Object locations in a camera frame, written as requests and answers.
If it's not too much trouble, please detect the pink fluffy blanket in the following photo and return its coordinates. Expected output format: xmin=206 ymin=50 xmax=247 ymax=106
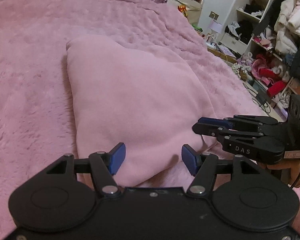
xmin=0 ymin=0 xmax=300 ymax=240

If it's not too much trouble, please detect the pink garment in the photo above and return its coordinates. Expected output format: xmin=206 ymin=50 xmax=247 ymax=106
xmin=66 ymin=35 xmax=216 ymax=187

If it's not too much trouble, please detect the white drawer box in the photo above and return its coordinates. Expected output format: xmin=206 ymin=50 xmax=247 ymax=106
xmin=221 ymin=33 xmax=247 ymax=55

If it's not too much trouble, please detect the white puffy jacket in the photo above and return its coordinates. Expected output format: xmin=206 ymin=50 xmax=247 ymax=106
xmin=274 ymin=0 xmax=300 ymax=55

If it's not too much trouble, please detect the white nightstand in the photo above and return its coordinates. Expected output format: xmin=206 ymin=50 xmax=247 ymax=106
xmin=166 ymin=0 xmax=205 ymax=26

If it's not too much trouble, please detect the black hanging jacket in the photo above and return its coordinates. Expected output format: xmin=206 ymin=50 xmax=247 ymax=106
xmin=253 ymin=0 xmax=285 ymax=36

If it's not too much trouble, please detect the white open shelf unit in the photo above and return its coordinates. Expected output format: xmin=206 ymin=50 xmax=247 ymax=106
xmin=219 ymin=0 xmax=274 ymax=56

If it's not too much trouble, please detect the red clothes pile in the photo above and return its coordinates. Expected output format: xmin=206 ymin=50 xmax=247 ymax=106
xmin=251 ymin=54 xmax=290 ymax=98

